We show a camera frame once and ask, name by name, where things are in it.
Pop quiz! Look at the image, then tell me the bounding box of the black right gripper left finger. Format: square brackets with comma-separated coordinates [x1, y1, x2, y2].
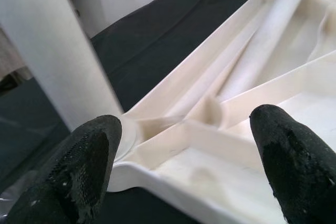
[5, 114, 123, 224]

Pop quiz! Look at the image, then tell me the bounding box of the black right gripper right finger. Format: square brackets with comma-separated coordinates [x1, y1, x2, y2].
[249, 104, 336, 224]

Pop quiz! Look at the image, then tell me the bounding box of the white plastic table leg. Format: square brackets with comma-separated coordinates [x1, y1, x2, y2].
[219, 0, 323, 102]
[0, 0, 124, 133]

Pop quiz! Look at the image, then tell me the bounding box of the white plastic table top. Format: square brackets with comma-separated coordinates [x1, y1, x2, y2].
[107, 0, 336, 224]

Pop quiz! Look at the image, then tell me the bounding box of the black tablecloth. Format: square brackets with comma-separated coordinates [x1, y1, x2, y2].
[0, 0, 265, 224]

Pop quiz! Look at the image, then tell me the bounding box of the white cabinet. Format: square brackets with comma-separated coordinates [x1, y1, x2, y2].
[56, 0, 106, 39]

